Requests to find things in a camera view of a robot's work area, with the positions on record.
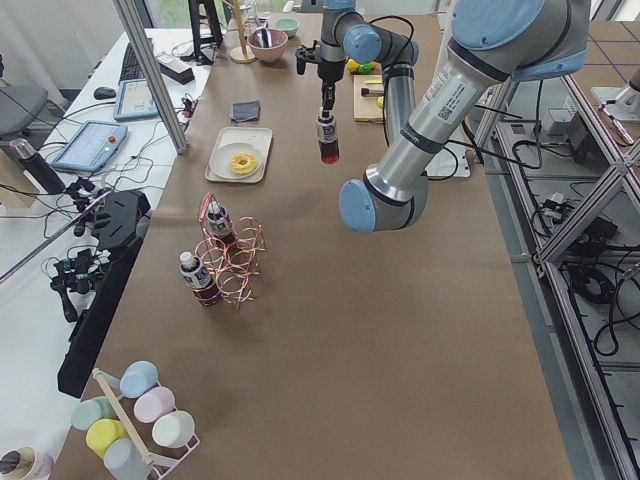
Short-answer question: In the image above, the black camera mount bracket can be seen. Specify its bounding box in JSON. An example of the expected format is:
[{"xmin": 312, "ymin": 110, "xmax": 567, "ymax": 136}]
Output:
[{"xmin": 51, "ymin": 189, "xmax": 150, "ymax": 398}]

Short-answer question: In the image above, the tape roll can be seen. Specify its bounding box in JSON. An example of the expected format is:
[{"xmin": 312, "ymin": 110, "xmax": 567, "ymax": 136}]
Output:
[{"xmin": 1, "ymin": 447, "xmax": 54, "ymax": 480}]

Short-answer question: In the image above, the beige rabbit tray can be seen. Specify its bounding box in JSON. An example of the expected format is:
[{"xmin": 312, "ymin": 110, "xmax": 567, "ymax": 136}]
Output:
[{"xmin": 204, "ymin": 127, "xmax": 273, "ymax": 184}]

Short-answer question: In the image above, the aluminium frame post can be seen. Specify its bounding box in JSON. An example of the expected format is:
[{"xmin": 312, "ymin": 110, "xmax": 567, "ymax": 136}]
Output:
[{"xmin": 113, "ymin": 0, "xmax": 188, "ymax": 154}]

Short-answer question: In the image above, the rear tea bottle in rack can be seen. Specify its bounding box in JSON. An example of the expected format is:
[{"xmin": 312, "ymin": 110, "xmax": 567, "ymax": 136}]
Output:
[{"xmin": 206, "ymin": 201, "xmax": 236, "ymax": 245}]

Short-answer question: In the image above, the front tea bottle in rack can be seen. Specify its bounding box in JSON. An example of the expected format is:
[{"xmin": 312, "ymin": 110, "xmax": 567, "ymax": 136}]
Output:
[{"xmin": 179, "ymin": 251, "xmax": 220, "ymax": 306}]

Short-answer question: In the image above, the grey office chair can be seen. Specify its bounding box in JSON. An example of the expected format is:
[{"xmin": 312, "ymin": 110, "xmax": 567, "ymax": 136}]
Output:
[{"xmin": 1, "ymin": 59, "xmax": 67, "ymax": 148}]

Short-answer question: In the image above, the copper wire bottle rack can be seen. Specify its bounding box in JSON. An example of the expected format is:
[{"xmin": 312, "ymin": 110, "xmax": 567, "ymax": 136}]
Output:
[{"xmin": 196, "ymin": 192, "xmax": 267, "ymax": 310}]

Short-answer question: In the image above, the light blue cup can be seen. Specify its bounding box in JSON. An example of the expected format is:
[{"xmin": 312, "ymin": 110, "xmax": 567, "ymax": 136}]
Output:
[{"xmin": 120, "ymin": 360, "xmax": 159, "ymax": 399}]

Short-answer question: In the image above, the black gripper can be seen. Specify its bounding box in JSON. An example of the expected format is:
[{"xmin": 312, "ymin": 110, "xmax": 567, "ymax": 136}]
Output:
[{"xmin": 318, "ymin": 43, "xmax": 346, "ymax": 118}]

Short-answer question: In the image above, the grey blue cup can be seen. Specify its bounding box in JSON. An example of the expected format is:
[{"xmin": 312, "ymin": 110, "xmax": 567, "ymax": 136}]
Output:
[{"xmin": 103, "ymin": 439, "xmax": 151, "ymax": 480}]

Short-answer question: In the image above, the yellow donut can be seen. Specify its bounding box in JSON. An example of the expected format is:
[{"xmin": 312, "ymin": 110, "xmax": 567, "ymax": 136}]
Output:
[{"xmin": 230, "ymin": 152, "xmax": 258, "ymax": 176}]

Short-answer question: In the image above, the black keyboard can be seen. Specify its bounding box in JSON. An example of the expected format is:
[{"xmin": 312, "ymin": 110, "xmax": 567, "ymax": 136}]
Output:
[{"xmin": 118, "ymin": 43, "xmax": 145, "ymax": 83}]

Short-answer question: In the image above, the green lime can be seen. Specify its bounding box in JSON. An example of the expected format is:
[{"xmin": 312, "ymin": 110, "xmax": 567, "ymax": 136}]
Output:
[{"xmin": 358, "ymin": 64, "xmax": 375, "ymax": 75}]

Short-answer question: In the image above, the tea bottle white cap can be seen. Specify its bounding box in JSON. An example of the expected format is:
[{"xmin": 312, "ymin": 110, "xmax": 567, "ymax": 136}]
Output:
[{"xmin": 316, "ymin": 113, "xmax": 340, "ymax": 165}]

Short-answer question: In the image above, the pale pink cup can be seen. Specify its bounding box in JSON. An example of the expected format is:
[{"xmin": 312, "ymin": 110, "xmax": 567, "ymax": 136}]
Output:
[{"xmin": 133, "ymin": 386, "xmax": 175, "ymax": 423}]

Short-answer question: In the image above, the white cup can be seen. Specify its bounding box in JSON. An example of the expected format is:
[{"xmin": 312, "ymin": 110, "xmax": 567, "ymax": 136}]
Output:
[{"xmin": 152, "ymin": 410, "xmax": 195, "ymax": 448}]

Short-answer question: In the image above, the steel scoop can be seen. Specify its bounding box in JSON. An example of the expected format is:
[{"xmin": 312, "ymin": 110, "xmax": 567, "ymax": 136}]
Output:
[{"xmin": 256, "ymin": 28, "xmax": 273, "ymax": 49}]

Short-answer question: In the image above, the black computer mouse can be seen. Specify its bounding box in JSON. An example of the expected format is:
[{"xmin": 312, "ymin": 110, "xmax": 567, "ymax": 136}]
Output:
[{"xmin": 93, "ymin": 87, "xmax": 117, "ymax": 100}]

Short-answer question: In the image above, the yellow cup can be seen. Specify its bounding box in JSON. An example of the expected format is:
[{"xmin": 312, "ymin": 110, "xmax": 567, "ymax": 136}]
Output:
[{"xmin": 85, "ymin": 419, "xmax": 129, "ymax": 458}]

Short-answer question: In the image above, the blue teach pendant tablet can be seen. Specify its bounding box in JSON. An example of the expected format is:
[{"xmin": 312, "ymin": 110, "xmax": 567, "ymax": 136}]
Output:
[{"xmin": 51, "ymin": 121, "xmax": 128, "ymax": 173}]

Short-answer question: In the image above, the pink bowl with ice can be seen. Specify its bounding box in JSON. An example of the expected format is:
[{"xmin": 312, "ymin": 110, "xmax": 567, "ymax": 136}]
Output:
[{"xmin": 247, "ymin": 28, "xmax": 288, "ymax": 63}]

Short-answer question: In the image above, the yellow lemon upper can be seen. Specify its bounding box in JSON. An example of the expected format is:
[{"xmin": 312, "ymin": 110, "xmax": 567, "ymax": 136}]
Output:
[{"xmin": 346, "ymin": 59, "xmax": 361, "ymax": 74}]

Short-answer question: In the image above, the pale green cup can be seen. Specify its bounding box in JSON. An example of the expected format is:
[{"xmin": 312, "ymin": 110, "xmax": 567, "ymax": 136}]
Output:
[{"xmin": 71, "ymin": 396, "xmax": 117, "ymax": 431}]

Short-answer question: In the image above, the white plate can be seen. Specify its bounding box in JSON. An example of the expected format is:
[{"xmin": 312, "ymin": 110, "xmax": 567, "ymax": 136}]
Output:
[{"xmin": 209, "ymin": 143, "xmax": 264, "ymax": 180}]

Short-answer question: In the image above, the wooden cutting board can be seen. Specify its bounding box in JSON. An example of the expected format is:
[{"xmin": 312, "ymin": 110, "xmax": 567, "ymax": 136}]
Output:
[{"xmin": 352, "ymin": 75, "xmax": 383, "ymax": 122}]

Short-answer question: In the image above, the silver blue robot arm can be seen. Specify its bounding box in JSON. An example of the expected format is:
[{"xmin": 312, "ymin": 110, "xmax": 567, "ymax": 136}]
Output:
[{"xmin": 314, "ymin": 1, "xmax": 590, "ymax": 233}]

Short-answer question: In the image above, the black thermos bottle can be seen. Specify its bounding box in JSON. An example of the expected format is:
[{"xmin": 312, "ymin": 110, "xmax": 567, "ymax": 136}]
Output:
[{"xmin": 8, "ymin": 138, "xmax": 66, "ymax": 195}]

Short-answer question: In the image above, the mint green bowl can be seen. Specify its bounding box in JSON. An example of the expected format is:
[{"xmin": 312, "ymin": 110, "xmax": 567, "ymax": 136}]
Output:
[{"xmin": 275, "ymin": 18, "xmax": 299, "ymax": 38}]

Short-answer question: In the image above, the wooden stand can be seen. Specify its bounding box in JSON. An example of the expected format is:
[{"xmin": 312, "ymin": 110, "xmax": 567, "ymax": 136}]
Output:
[{"xmin": 223, "ymin": 0, "xmax": 256, "ymax": 64}]

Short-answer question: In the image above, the black box on desk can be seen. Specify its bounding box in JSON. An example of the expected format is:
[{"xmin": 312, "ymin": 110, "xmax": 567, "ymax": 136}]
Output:
[{"xmin": 155, "ymin": 52, "xmax": 195, "ymax": 85}]

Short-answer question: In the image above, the tea bottle in rack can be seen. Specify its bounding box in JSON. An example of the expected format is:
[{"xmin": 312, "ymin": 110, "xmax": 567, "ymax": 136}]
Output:
[
  {"xmin": 179, "ymin": 251, "xmax": 220, "ymax": 306},
  {"xmin": 206, "ymin": 201, "xmax": 236, "ymax": 245}
]

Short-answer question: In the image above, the grey folded cloth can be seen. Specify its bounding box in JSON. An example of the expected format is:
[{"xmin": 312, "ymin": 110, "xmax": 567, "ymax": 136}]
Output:
[{"xmin": 229, "ymin": 100, "xmax": 261, "ymax": 123}]

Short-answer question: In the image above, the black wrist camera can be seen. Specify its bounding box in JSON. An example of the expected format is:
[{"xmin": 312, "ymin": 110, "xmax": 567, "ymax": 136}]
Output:
[{"xmin": 295, "ymin": 40, "xmax": 321, "ymax": 75}]

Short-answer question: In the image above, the steel muddler black tip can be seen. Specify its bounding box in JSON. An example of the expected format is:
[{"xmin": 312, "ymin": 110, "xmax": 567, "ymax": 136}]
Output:
[{"xmin": 360, "ymin": 87, "xmax": 384, "ymax": 97}]

